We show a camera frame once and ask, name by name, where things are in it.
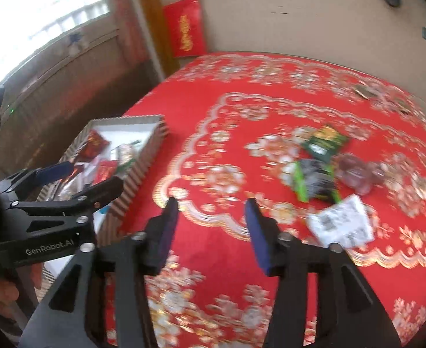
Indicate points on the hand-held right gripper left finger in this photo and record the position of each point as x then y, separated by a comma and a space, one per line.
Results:
169, 224

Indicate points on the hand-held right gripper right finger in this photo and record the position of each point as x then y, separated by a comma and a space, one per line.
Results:
258, 235

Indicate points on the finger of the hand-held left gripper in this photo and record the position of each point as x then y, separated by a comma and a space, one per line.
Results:
100, 192
55, 171

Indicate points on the striped cardboard box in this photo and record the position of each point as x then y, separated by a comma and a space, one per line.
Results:
140, 174

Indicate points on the red snack packet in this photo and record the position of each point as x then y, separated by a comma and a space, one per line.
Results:
93, 147
106, 172

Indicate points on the green and white snack packet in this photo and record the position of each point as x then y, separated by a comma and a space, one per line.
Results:
127, 156

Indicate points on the black and green snack packet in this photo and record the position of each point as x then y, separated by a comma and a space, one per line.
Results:
318, 181

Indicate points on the red floral tablecloth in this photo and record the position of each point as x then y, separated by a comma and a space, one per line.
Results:
234, 134

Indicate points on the green and yellow snack packet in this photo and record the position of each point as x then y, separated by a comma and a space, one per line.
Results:
323, 141

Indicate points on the window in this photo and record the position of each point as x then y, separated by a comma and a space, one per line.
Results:
35, 18

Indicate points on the wooden door frame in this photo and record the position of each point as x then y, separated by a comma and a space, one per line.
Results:
155, 21

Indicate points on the red wall decoration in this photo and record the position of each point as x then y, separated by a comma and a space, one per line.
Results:
185, 25

